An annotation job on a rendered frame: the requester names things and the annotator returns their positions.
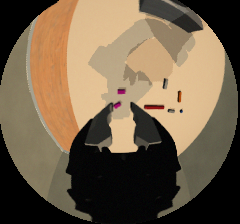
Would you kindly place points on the small magenta block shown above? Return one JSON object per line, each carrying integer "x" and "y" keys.
{"x": 118, "y": 104}
{"x": 121, "y": 91}

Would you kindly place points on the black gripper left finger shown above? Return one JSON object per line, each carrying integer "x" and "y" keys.
{"x": 94, "y": 135}

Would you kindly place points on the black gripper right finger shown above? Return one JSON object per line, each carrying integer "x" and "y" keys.
{"x": 151, "y": 133}

